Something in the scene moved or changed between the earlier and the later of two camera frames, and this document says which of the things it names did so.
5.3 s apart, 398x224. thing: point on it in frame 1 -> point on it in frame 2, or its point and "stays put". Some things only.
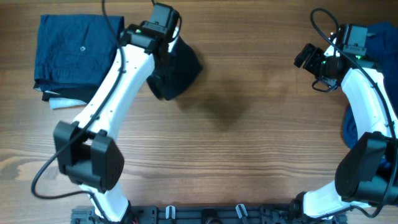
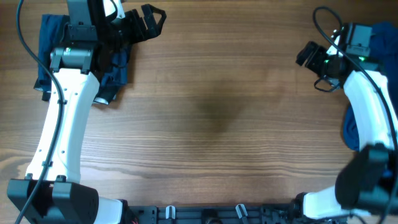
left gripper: (161, 71) -> (152, 30)
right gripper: (309, 66) stays put
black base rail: (208, 214) stays put
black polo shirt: (175, 71) -> (111, 61)
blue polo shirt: (382, 48) stays put
